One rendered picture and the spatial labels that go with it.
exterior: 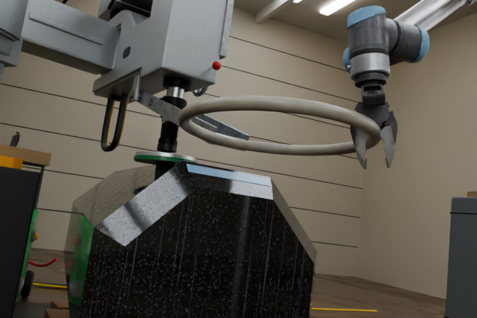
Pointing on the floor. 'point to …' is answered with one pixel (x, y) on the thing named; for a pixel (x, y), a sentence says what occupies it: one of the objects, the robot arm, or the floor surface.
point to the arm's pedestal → (462, 260)
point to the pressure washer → (29, 248)
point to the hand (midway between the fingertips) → (375, 162)
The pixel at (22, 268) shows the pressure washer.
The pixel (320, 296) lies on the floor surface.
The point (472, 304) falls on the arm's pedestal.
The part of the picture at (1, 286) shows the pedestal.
